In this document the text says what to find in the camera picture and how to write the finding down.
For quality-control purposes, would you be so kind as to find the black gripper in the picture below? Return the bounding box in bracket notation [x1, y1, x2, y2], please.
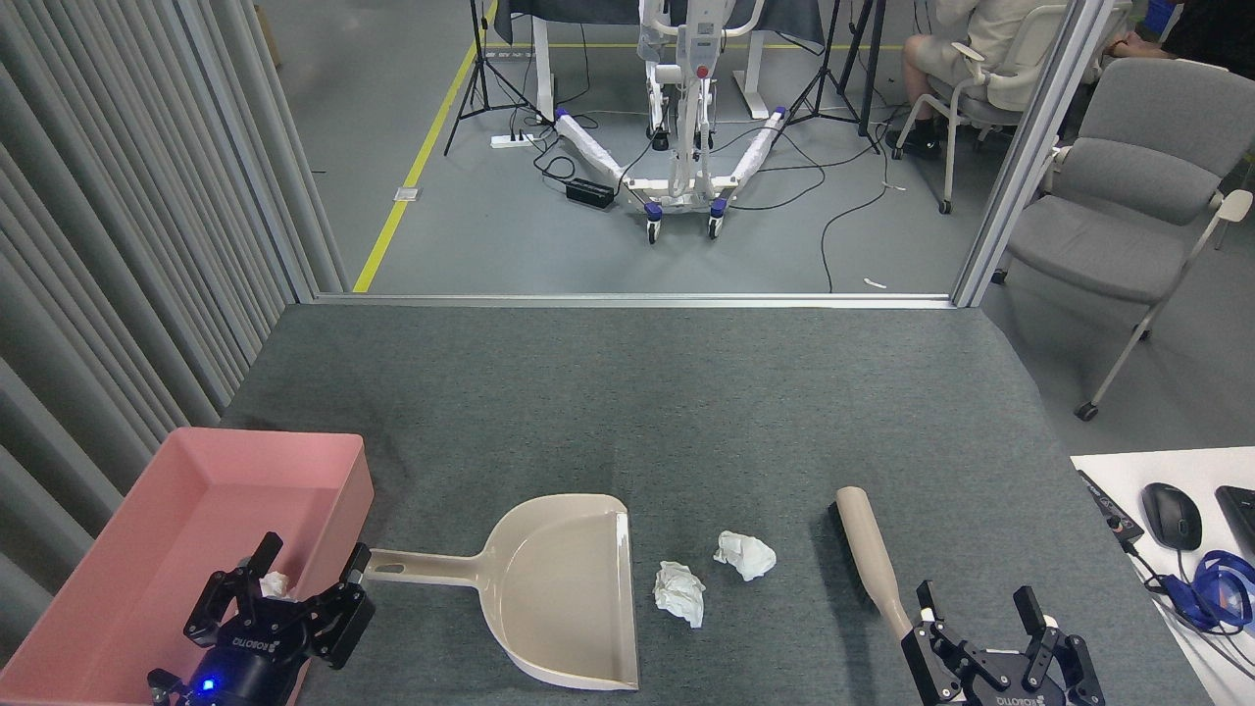
[901, 580, 1106, 706]
[147, 532, 376, 706]

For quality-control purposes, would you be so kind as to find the beige hand brush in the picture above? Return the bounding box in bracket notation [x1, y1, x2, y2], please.
[828, 486, 928, 643]

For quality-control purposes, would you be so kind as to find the beige plastic dustpan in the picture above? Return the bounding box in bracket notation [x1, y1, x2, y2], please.
[358, 493, 640, 692]

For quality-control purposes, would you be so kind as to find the pink plastic bin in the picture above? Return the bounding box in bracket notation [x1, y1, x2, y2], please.
[0, 427, 376, 706]

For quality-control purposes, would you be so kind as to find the black flat device box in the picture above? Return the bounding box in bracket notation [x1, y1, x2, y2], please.
[1077, 470, 1146, 547]

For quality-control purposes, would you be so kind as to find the black computer mouse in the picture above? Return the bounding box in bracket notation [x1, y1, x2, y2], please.
[1140, 482, 1203, 552]

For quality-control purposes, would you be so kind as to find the white side table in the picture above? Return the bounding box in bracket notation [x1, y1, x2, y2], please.
[1071, 446, 1255, 706]

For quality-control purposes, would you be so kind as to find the black keyboard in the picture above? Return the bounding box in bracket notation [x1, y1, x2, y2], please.
[1215, 485, 1255, 560]

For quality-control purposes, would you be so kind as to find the grey curtain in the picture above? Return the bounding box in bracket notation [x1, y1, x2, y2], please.
[0, 0, 349, 668]

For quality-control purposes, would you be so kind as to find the grey padded chair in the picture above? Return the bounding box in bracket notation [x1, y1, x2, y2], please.
[990, 59, 1255, 423]

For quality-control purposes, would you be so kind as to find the white office chair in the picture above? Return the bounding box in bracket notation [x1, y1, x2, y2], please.
[890, 5, 1070, 217]

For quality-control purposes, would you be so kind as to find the white stand on wheels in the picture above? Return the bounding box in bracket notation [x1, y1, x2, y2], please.
[554, 0, 790, 244]

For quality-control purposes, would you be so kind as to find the black tripod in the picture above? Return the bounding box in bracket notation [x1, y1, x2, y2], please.
[784, 0, 888, 156]
[443, 0, 550, 158]

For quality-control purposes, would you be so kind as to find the white desk with dark cloth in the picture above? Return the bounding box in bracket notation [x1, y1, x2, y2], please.
[490, 0, 829, 124]

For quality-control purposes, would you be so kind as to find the seated person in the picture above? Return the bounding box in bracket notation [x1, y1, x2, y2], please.
[885, 0, 1040, 160]

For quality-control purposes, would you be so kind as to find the person in dark top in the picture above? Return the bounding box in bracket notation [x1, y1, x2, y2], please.
[1103, 0, 1255, 79]

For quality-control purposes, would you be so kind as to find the thin black desk cable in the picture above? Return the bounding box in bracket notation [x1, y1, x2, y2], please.
[1123, 539, 1255, 680]

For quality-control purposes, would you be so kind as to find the blue cable bundle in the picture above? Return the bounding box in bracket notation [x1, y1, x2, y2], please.
[1162, 549, 1255, 633]

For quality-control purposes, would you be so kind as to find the black floor cable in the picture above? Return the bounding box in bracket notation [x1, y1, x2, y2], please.
[730, 127, 888, 293]

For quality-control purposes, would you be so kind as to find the silver table edge rail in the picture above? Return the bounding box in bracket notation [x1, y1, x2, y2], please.
[312, 291, 957, 311]

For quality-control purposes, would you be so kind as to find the silver post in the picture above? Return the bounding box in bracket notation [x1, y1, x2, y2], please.
[951, 0, 1119, 309]

